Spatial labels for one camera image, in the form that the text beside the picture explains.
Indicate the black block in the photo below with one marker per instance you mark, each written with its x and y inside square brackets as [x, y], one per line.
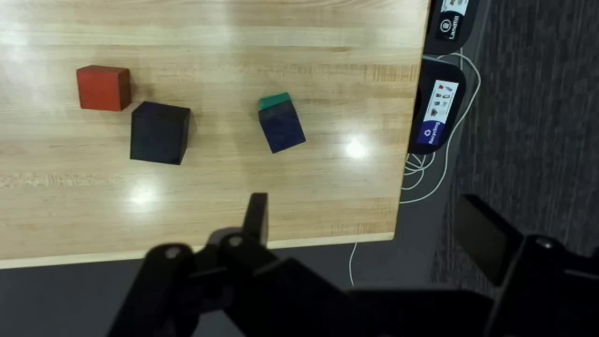
[160, 134]

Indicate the black device with blue label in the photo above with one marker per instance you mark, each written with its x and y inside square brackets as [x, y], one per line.
[441, 93]

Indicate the orange block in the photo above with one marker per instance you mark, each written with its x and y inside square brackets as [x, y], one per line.
[104, 87]

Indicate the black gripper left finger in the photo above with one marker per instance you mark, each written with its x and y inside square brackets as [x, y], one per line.
[256, 222]

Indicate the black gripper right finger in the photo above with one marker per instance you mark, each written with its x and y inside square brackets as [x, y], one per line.
[486, 237]

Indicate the black device at table corner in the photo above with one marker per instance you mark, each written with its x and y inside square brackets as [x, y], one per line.
[450, 26]

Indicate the green block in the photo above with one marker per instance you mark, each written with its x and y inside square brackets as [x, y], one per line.
[274, 101]

